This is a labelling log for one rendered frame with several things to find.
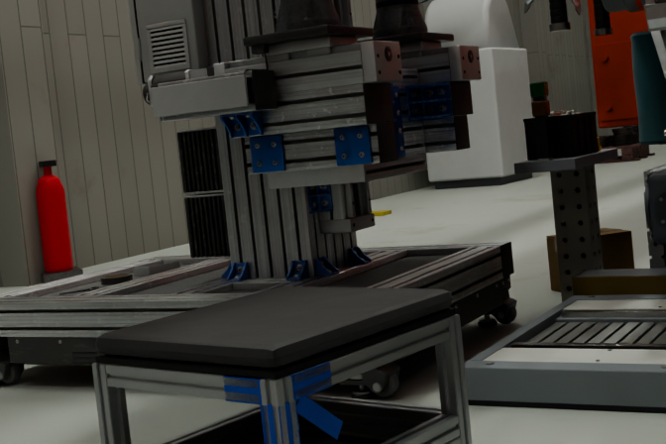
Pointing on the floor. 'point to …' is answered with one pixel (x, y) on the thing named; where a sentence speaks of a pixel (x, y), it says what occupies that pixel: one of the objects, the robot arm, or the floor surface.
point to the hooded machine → (485, 92)
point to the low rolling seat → (291, 366)
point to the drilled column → (576, 224)
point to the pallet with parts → (629, 141)
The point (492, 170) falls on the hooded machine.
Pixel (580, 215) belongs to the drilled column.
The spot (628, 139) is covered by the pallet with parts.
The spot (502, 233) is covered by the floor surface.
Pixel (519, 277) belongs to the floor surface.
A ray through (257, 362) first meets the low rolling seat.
